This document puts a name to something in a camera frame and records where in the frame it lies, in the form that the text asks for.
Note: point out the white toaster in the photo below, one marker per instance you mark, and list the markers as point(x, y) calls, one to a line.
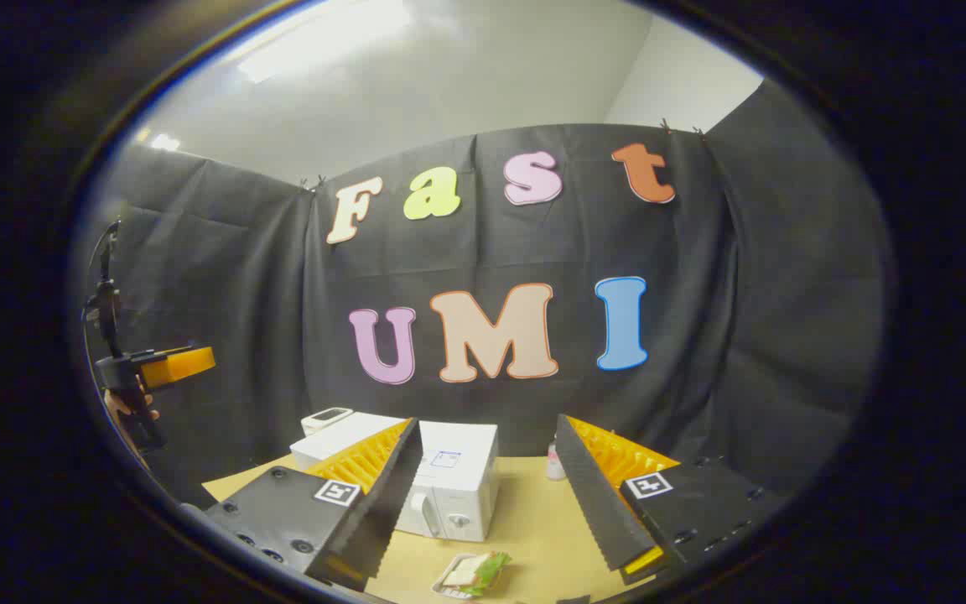
point(325, 418)

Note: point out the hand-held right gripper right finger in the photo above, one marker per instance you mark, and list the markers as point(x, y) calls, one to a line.
point(596, 503)

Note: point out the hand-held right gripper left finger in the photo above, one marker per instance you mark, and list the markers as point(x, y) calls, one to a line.
point(382, 503)

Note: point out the small bottle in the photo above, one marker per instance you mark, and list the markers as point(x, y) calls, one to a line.
point(556, 466)

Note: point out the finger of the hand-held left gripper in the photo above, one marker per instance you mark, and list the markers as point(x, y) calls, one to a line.
point(181, 367)

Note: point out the white microwave oven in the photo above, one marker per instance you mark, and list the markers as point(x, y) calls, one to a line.
point(458, 470)

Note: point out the sandwich with lettuce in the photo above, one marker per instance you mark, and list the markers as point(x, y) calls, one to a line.
point(479, 572)

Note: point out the white food plate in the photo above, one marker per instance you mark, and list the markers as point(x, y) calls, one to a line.
point(443, 583)

